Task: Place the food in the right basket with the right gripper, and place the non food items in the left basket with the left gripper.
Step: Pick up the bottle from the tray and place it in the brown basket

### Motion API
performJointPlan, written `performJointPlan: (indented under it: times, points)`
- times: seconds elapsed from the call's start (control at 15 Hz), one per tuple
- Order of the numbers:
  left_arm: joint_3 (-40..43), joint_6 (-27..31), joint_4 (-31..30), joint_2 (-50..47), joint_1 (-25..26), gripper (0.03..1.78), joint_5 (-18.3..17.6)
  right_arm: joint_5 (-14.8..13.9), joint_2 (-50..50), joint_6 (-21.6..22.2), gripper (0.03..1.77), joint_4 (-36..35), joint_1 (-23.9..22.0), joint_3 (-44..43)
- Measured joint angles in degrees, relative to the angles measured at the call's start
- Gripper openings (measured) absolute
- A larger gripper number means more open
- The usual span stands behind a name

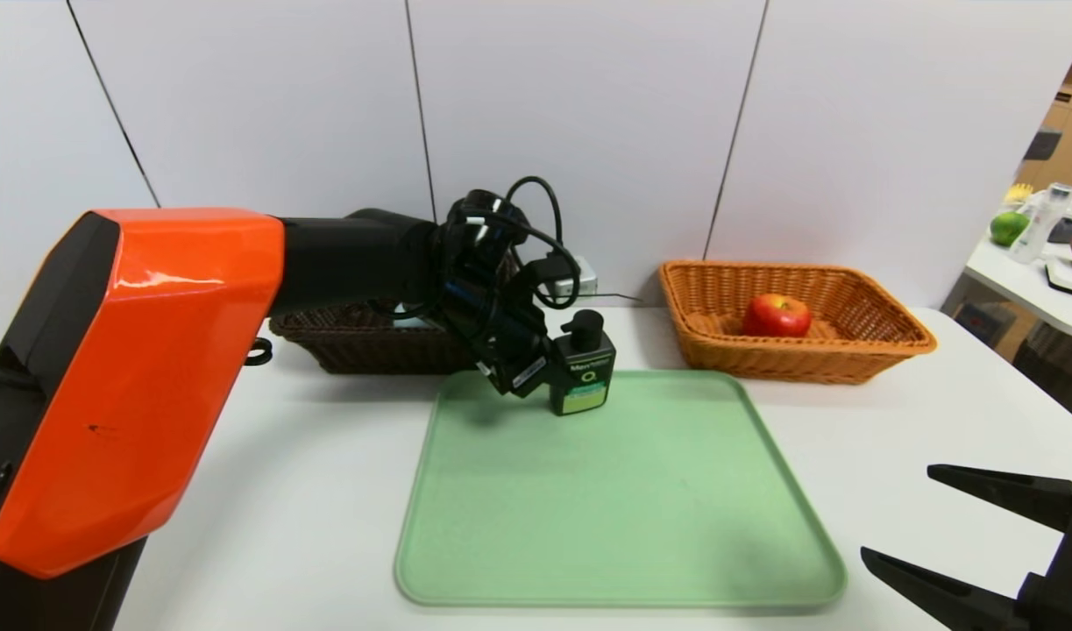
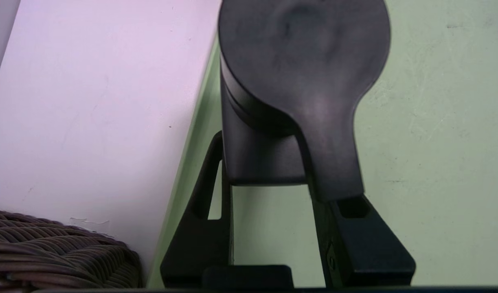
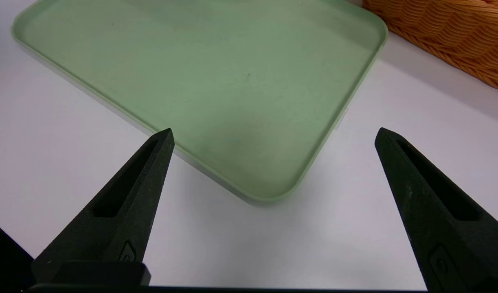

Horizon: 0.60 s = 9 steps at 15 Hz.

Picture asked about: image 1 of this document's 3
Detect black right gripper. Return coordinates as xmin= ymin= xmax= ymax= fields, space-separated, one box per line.
xmin=860 ymin=464 xmax=1072 ymax=631

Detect red apple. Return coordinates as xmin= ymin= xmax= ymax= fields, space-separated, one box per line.
xmin=742 ymin=294 xmax=813 ymax=339

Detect black pump bottle green label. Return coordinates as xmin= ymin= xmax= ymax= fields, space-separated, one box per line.
xmin=549 ymin=309 xmax=617 ymax=417

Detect orange wicker basket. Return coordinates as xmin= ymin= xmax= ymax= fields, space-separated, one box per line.
xmin=658 ymin=259 xmax=940 ymax=386

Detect dark brown wicker basket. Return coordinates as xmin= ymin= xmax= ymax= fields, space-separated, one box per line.
xmin=269 ymin=254 xmax=523 ymax=376

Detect white side table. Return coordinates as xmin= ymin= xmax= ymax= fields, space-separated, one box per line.
xmin=963 ymin=195 xmax=1072 ymax=344

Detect green lime fruit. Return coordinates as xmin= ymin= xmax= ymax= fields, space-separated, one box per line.
xmin=990 ymin=211 xmax=1030 ymax=248

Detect clear plastic bottle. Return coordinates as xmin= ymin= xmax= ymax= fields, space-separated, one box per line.
xmin=1007 ymin=183 xmax=1072 ymax=266

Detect light green plastic tray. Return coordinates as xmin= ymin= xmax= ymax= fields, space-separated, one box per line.
xmin=395 ymin=369 xmax=848 ymax=608

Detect wooden shelf unit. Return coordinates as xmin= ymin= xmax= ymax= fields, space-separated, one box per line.
xmin=1013 ymin=18 xmax=1072 ymax=195

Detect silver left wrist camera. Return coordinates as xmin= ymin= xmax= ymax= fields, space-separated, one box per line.
xmin=544 ymin=254 xmax=600 ymax=299

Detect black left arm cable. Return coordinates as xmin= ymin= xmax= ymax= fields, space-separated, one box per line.
xmin=452 ymin=175 xmax=646 ymax=312

